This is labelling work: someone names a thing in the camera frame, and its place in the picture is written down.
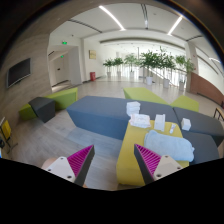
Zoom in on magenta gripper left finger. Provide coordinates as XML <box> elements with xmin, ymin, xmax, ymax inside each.
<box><xmin>46</xmin><ymin>145</ymin><xmax>95</xmax><ymax>186</ymax></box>

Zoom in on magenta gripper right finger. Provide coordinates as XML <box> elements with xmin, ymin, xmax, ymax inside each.
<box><xmin>134</xmin><ymin>144</ymin><xmax>182</xmax><ymax>184</ymax></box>

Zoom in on light blue towel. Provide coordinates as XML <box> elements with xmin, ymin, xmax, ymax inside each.
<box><xmin>144</xmin><ymin>130</ymin><xmax>194</xmax><ymax>162</ymax></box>

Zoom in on yellow-green bench table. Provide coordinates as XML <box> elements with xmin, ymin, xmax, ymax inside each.
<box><xmin>115</xmin><ymin>119</ymin><xmax>190</xmax><ymax>187</ymax></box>

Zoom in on small white tube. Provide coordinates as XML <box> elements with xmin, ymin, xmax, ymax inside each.
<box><xmin>169</xmin><ymin>123</ymin><xmax>176</xmax><ymax>134</ymax></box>

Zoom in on crumpled white cloth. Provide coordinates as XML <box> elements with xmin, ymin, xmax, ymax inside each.
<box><xmin>129</xmin><ymin>114</ymin><xmax>151</xmax><ymax>128</ymax></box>

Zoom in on small white cube box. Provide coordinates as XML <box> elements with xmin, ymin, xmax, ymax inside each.
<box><xmin>181</xmin><ymin>118</ymin><xmax>191</xmax><ymax>131</ymax></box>

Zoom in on large blue-grey bench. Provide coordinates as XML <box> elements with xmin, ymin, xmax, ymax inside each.
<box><xmin>66</xmin><ymin>96</ymin><xmax>178</xmax><ymax>140</ymax></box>

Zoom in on grey bench right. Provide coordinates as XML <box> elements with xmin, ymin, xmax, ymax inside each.
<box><xmin>173</xmin><ymin>107</ymin><xmax>224</xmax><ymax>165</ymax></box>

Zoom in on stack of white towels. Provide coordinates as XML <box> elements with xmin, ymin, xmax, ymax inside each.
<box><xmin>126</xmin><ymin>101</ymin><xmax>140</xmax><ymax>116</ymax></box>

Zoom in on dark grey cube seat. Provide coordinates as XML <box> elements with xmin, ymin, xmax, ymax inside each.
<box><xmin>29</xmin><ymin>97</ymin><xmax>55</xmax><ymax>123</ymax></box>

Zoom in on green bench left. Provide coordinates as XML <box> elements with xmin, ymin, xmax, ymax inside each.
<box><xmin>19</xmin><ymin>88</ymin><xmax>78</xmax><ymax>120</ymax></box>

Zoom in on green bench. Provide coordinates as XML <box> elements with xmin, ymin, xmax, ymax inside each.
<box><xmin>171</xmin><ymin>95</ymin><xmax>199</xmax><ymax>112</ymax></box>
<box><xmin>123</xmin><ymin>87</ymin><xmax>167</xmax><ymax>105</ymax></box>
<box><xmin>19</xmin><ymin>88</ymin><xmax>78</xmax><ymax>120</ymax></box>

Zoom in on green bench right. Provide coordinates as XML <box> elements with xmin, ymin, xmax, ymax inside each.
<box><xmin>171</xmin><ymin>95</ymin><xmax>199</xmax><ymax>112</ymax></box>

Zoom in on green bench far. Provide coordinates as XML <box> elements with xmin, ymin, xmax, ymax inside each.
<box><xmin>123</xmin><ymin>87</ymin><xmax>167</xmax><ymax>105</ymax></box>

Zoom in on yellow sign stand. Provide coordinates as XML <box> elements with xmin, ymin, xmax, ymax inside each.
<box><xmin>0</xmin><ymin>117</ymin><xmax>17</xmax><ymax>152</ymax></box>

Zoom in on red trash bin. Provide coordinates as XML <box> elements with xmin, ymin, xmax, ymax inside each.
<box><xmin>90</xmin><ymin>72</ymin><xmax>96</xmax><ymax>81</ymax></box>

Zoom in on large potted plant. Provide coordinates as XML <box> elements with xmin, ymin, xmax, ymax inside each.
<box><xmin>140</xmin><ymin>50</ymin><xmax>160</xmax><ymax>85</ymax></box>

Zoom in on potted plant far right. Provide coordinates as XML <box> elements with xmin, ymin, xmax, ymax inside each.
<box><xmin>175</xmin><ymin>55</ymin><xmax>194</xmax><ymax>91</ymax></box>

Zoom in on potted plant far left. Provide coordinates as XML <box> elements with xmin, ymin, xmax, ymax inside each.
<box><xmin>103</xmin><ymin>59</ymin><xmax>114</xmax><ymax>77</ymax></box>

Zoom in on potted plant centre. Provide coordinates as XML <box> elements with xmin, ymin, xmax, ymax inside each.
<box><xmin>124</xmin><ymin>53</ymin><xmax>138</xmax><ymax>78</ymax></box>

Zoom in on wall-mounted black television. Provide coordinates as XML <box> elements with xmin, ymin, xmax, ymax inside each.
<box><xmin>7</xmin><ymin>58</ymin><xmax>31</xmax><ymax>88</ymax></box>

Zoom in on framed wall picture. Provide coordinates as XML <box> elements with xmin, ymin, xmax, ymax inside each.
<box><xmin>89</xmin><ymin>50</ymin><xmax>96</xmax><ymax>59</ymax></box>

